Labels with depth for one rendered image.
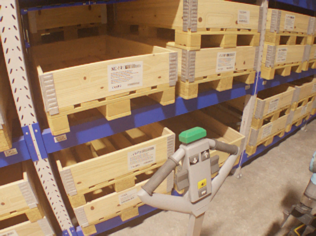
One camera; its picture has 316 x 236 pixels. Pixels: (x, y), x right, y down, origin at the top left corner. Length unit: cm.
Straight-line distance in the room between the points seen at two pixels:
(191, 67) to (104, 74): 58
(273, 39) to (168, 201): 184
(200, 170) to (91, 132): 80
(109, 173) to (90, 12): 163
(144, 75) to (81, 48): 118
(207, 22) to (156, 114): 70
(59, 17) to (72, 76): 129
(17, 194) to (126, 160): 72
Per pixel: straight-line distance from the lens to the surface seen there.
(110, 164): 145
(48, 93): 115
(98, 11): 248
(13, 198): 146
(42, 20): 235
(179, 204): 76
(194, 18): 145
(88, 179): 146
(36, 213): 156
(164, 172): 67
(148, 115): 149
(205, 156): 74
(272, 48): 225
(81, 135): 136
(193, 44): 147
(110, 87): 124
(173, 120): 274
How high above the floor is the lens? 178
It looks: 27 degrees down
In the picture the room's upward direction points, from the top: straight up
